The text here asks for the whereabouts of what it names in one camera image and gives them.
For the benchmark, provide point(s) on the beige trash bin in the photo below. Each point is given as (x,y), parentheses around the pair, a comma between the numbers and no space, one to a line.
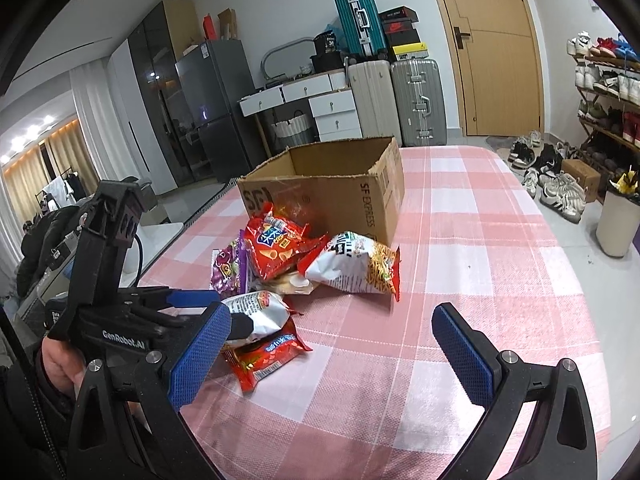
(617,225)

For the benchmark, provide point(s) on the wooden door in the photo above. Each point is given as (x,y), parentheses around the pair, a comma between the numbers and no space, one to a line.
(495,70)

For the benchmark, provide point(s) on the pink checkered tablecloth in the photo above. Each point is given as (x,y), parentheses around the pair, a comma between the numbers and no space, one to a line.
(450,240)

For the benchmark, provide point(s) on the white orange noodle snack bag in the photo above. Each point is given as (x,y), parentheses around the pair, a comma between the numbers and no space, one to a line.
(350,260)

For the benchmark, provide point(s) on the curved grey metal frame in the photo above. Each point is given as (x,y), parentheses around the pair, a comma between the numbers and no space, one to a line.
(280,50)

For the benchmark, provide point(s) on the plain black shoebox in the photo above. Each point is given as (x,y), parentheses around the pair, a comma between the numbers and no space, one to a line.
(405,39)

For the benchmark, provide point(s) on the red black shoebox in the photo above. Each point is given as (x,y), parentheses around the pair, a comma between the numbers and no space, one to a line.
(400,26)

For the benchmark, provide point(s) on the tall narrow brown carton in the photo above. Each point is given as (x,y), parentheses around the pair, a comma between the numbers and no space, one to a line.
(227,24)

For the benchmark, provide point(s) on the grey refrigerator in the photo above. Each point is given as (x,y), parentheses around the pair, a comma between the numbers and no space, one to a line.
(220,110)

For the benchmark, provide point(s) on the beige snack packet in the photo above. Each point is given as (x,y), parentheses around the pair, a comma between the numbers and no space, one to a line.
(295,284)

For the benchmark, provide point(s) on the person's left hand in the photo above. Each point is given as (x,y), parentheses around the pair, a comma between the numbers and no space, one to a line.
(62,360)

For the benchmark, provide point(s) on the beige suitcase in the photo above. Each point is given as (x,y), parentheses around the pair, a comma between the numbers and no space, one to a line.
(372,100)

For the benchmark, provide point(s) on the large brown carton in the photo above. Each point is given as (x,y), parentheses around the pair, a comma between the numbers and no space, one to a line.
(182,25)

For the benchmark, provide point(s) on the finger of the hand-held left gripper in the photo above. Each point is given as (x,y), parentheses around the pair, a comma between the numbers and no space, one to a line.
(192,297)
(241,327)

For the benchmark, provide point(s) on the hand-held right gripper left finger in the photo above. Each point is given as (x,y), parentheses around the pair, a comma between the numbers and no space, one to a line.
(200,355)

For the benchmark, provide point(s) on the cardboard box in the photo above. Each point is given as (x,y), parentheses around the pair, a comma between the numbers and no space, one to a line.
(325,200)

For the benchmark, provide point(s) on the small brown floor carton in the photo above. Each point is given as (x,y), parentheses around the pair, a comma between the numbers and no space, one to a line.
(582,177)

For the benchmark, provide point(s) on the purple snack bag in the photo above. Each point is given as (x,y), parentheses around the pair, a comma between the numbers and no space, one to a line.
(227,270)

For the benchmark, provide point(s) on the white sheer curtain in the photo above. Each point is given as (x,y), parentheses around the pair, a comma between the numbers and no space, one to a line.
(97,125)

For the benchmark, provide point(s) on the white desk with drawers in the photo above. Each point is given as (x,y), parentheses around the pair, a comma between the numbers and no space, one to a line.
(335,110)

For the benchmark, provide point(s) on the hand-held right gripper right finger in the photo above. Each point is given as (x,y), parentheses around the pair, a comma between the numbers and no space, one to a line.
(462,355)

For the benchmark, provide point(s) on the red chip bag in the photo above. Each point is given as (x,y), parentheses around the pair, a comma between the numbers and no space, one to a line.
(272,250)

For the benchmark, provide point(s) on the black gift box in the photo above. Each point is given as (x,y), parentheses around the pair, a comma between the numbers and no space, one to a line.
(327,44)

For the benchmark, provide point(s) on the black jacket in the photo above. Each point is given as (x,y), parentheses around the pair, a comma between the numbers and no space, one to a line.
(47,245)

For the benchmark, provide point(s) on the blue plastic bag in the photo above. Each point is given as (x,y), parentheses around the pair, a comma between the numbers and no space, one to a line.
(332,27)

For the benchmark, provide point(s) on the dark glass cabinet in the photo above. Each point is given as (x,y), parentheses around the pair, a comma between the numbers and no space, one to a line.
(150,90)

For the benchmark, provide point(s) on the silver white snack bag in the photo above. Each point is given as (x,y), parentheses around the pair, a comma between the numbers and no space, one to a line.
(260,312)

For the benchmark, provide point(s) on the red paper bag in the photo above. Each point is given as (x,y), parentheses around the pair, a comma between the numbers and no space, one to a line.
(210,27)

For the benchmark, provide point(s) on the yellow shoebox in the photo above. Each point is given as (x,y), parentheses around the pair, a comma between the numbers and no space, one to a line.
(412,51)

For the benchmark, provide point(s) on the beige curtains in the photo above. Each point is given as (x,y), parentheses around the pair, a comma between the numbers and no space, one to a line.
(65,155)

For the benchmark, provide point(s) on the row of shoes on rack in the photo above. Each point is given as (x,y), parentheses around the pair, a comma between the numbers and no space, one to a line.
(607,82)

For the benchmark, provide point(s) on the white grey laundry basket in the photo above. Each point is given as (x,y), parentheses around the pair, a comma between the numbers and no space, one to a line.
(292,132)

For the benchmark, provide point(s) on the white wardrobe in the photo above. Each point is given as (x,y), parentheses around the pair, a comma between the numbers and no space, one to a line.
(125,120)

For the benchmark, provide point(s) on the grey doormat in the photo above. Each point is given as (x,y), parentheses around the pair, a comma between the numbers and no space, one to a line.
(500,142)

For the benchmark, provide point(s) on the silver suitcase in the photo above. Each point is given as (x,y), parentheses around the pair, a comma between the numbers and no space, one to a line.
(417,102)

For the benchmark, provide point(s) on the wooden shoe rack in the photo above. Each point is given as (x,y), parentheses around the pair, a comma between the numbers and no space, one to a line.
(607,132)

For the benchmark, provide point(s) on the pile of shoes on floor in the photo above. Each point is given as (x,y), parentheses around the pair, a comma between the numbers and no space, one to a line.
(555,182)

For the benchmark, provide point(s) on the red snack packet blue label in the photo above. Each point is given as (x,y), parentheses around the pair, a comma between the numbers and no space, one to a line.
(260,362)

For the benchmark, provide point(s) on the person's left forearm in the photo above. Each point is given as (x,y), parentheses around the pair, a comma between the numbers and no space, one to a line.
(25,425)

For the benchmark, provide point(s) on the teal suitcase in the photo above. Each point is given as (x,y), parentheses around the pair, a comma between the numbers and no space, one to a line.
(357,22)

